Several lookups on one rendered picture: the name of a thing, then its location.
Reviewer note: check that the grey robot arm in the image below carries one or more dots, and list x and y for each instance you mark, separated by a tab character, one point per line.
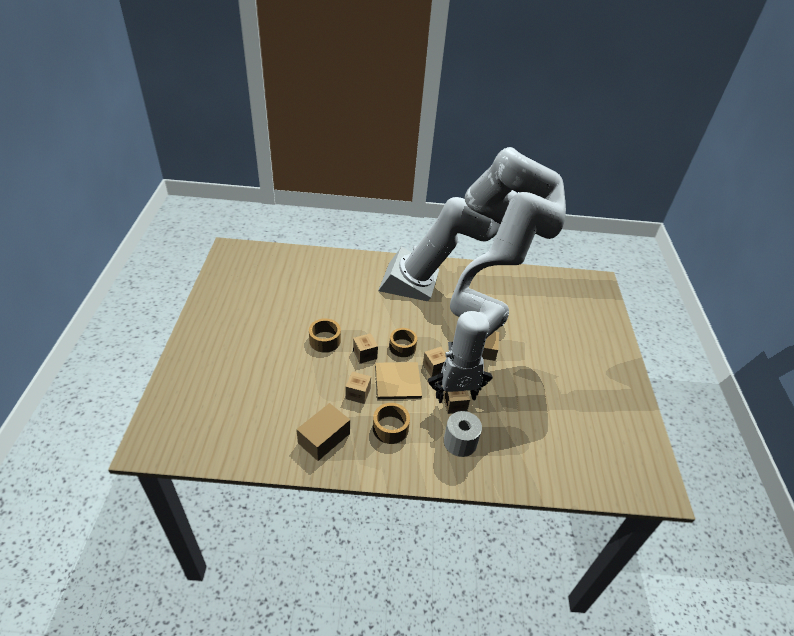
488	211

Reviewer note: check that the tan roll of packing tape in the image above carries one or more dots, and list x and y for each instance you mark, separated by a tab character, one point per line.
391	410

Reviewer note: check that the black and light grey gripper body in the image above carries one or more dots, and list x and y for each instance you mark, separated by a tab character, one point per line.
456	378

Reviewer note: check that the tan wooden ring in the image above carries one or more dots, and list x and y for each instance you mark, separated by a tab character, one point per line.
405	334
324	345

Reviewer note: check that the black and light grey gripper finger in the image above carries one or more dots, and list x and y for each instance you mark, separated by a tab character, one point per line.
437	386
486	378

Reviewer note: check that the grey cylinder with center hole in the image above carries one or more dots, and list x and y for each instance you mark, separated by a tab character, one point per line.
462	433

